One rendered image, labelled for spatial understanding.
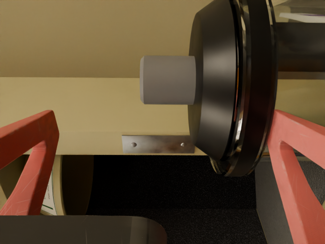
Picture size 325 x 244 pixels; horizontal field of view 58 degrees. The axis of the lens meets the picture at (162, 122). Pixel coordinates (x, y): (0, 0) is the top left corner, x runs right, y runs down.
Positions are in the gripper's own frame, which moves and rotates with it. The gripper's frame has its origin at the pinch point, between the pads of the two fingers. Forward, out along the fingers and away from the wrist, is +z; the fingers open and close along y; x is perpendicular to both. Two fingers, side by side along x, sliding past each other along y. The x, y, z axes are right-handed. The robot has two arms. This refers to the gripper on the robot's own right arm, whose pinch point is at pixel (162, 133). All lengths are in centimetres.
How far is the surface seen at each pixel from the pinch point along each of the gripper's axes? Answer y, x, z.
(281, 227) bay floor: -17.8, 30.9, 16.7
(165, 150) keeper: -0.3, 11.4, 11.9
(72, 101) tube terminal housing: 9.7, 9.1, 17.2
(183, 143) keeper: -2.0, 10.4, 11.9
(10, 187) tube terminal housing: 17.4, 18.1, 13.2
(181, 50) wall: -4, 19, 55
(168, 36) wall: -1, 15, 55
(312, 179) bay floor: -18.0, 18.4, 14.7
